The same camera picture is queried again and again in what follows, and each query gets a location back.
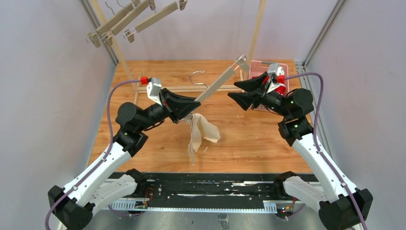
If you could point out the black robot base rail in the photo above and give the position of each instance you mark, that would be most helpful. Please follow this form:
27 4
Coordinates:
206 192

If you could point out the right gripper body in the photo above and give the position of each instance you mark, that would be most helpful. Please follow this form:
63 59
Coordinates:
263 95

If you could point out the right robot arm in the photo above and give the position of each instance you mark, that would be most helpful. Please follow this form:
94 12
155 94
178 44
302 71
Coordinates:
339 203

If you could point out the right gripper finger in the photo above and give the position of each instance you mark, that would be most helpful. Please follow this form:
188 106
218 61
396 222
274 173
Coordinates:
253 83
247 100

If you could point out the pink plastic basket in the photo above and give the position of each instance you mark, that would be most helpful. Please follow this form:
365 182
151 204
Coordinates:
258 67

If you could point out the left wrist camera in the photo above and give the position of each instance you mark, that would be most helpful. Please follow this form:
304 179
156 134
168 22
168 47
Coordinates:
153 90

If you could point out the cream underwear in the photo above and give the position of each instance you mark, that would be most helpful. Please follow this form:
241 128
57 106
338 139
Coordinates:
200 128

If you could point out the empty beige clip hanger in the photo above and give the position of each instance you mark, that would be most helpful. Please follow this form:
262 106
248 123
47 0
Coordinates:
104 32

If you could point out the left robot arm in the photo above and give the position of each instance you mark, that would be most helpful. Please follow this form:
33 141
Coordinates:
78 201

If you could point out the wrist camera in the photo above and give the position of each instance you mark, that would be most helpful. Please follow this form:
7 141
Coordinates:
276 76
153 90

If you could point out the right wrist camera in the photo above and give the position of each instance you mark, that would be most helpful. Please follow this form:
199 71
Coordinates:
276 76

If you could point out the cream underwear hanger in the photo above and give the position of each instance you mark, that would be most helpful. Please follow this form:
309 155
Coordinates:
218 84

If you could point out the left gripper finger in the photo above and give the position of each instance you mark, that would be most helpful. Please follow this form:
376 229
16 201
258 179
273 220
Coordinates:
179 102
181 110

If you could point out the red underwear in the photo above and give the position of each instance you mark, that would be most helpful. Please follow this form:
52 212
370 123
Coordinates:
281 89

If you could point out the beige clip hanger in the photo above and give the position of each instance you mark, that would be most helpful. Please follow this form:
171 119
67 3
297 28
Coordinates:
104 32
133 14

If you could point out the wooden clothes rack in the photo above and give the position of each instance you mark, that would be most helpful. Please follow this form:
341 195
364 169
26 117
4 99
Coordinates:
189 88

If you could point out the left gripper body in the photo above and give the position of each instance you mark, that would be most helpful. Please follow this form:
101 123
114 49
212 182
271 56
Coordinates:
167 108

